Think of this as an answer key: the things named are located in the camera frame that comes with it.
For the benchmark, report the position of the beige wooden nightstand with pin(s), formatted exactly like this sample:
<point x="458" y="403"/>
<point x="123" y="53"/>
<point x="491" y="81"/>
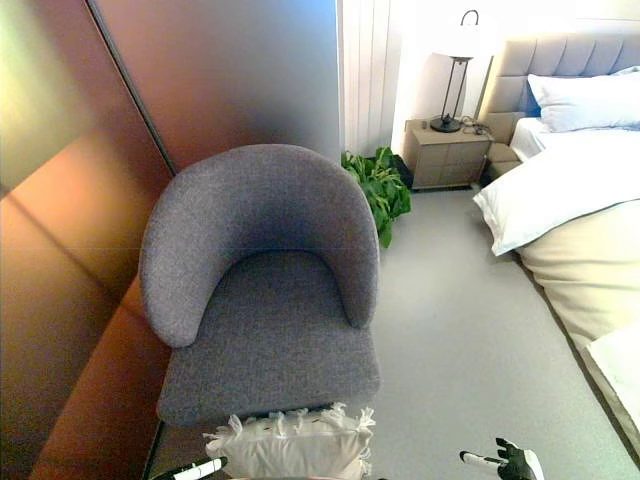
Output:
<point x="445" y="155"/>

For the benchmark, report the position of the grey fabric tub armchair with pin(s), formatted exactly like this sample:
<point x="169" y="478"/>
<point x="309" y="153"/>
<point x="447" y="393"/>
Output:
<point x="265" y="280"/>

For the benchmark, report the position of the green leafy potted plant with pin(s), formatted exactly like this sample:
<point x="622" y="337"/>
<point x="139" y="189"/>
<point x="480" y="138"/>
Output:
<point x="382" y="187"/>

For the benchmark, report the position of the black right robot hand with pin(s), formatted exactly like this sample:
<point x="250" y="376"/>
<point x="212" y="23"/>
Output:
<point x="512" y="462"/>

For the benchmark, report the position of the white folded duvet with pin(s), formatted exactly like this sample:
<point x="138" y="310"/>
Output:
<point x="565" y="185"/>

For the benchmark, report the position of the white bed sheet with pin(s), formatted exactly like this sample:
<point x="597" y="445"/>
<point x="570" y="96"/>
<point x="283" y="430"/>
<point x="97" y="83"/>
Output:
<point x="530" y="137"/>

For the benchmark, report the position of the white cloth on bed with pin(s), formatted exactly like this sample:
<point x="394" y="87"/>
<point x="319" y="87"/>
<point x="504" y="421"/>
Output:
<point x="620" y="370"/>

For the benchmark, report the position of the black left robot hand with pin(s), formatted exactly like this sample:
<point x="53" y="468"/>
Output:
<point x="197" y="470"/>

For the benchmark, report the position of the white bed pillow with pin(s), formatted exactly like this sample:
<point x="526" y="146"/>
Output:
<point x="585" y="102"/>

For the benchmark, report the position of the white fringed throw pillow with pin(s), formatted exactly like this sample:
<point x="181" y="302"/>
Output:
<point x="295" y="447"/>

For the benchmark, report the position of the cream bedspread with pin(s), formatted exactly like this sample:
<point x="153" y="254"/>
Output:
<point x="595" y="270"/>

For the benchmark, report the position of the black curved wall reading lamp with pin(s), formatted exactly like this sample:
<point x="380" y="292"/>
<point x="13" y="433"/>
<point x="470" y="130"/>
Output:
<point x="470" y="17"/>

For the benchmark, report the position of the bed with white duvet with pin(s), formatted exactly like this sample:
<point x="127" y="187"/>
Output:
<point x="550" y="65"/>

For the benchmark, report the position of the white shade table lamp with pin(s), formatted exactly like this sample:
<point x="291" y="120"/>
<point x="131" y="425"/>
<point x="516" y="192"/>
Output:
<point x="452" y="90"/>

